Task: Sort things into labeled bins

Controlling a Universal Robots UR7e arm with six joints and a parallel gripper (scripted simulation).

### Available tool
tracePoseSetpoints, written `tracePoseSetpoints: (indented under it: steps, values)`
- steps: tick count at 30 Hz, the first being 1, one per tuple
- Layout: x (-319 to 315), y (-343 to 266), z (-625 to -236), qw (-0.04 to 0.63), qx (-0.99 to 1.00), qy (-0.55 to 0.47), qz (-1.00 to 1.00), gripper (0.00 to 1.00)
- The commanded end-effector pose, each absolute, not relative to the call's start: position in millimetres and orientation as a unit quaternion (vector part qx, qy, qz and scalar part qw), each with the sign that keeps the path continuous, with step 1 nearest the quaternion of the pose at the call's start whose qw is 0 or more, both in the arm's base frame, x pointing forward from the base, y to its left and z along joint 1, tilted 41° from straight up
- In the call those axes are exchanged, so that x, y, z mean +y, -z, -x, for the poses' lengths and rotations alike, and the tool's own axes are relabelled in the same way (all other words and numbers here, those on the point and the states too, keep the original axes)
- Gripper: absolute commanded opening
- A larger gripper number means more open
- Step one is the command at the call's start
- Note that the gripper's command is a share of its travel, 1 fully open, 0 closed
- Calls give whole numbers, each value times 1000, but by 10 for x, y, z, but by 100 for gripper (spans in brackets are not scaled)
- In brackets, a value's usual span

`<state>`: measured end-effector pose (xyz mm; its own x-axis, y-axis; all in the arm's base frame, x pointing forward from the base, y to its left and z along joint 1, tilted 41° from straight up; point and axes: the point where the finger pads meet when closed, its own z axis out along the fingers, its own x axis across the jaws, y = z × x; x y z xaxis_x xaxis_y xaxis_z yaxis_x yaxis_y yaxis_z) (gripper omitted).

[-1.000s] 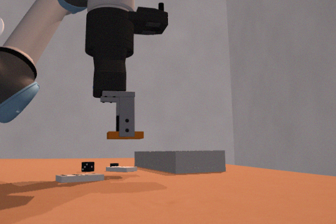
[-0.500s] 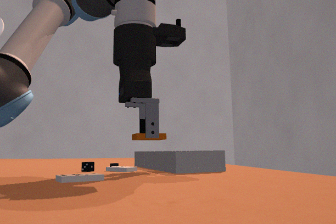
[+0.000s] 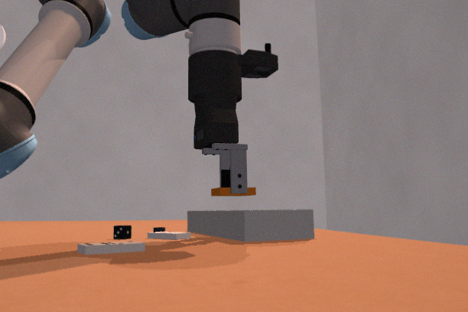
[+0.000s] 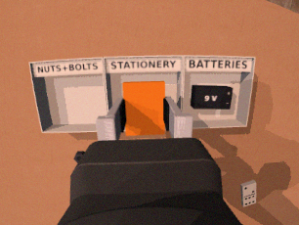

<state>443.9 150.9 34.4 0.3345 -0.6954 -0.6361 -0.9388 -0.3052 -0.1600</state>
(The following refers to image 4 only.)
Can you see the grey three-compartment bin rack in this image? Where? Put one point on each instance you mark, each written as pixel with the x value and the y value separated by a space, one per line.
pixel 69 98

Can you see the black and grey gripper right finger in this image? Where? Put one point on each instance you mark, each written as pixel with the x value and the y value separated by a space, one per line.
pixel 177 123

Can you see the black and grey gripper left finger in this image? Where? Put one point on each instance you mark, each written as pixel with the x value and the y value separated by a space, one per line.
pixel 110 126

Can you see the black 9v battery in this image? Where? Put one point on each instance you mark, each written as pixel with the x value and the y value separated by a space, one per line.
pixel 211 97

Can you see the dark grey hex nut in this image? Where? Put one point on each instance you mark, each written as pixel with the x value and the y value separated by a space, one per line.
pixel 78 156

